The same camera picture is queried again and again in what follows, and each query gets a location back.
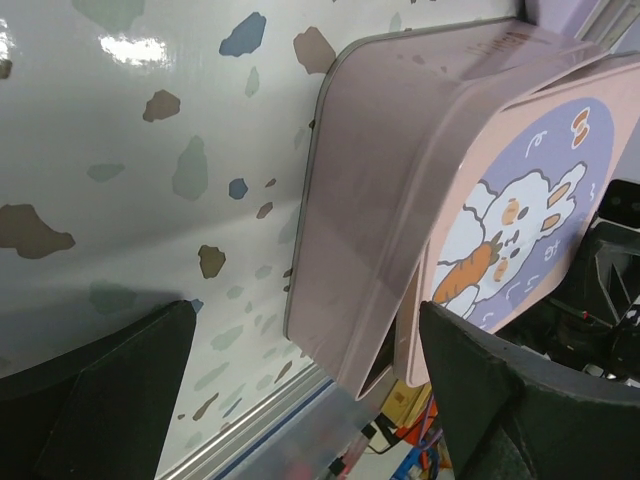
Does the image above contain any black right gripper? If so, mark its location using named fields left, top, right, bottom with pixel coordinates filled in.
left=499, top=179, right=639, bottom=387

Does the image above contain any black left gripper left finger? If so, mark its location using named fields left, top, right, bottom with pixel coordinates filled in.
left=1, top=300, right=196, bottom=480

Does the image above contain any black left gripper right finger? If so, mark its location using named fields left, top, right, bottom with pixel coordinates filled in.
left=419, top=302, right=639, bottom=479

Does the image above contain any silver tin lid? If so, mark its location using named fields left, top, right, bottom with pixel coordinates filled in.
left=393, top=52, right=639, bottom=387

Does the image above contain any square cookie tin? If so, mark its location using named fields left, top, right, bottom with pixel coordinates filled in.
left=282, top=17, right=609, bottom=401

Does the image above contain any aluminium mounting rail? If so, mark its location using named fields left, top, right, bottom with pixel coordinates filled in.
left=159, top=364, right=334, bottom=480

